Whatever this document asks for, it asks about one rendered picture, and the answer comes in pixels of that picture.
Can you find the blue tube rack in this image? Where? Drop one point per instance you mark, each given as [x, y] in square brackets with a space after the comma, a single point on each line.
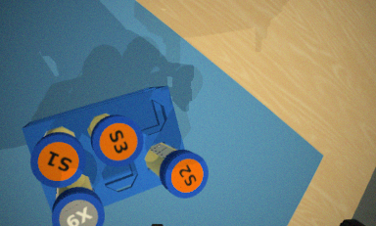
[156, 119]

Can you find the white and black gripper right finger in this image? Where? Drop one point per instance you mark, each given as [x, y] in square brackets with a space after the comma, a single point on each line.
[351, 222]

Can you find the blue bench mat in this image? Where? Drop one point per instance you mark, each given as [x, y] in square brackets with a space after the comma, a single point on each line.
[60, 55]

